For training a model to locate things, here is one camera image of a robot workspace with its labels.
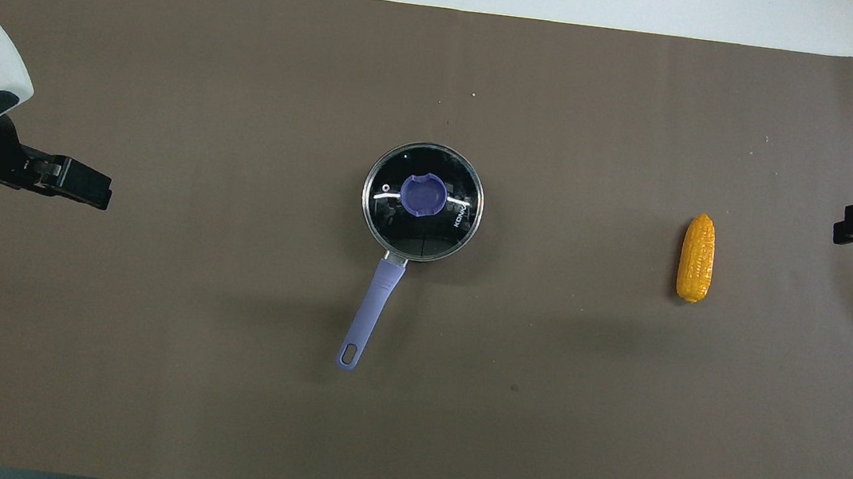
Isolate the yellow corn cob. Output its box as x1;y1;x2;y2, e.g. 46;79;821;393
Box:
674;211;720;306

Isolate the glass lid purple knob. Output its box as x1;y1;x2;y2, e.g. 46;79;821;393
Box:
356;136;491;268

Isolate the brown table mat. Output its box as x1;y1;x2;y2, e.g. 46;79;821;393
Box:
0;0;853;479

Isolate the dark pot purple handle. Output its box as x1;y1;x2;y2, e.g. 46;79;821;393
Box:
334;134;491;384

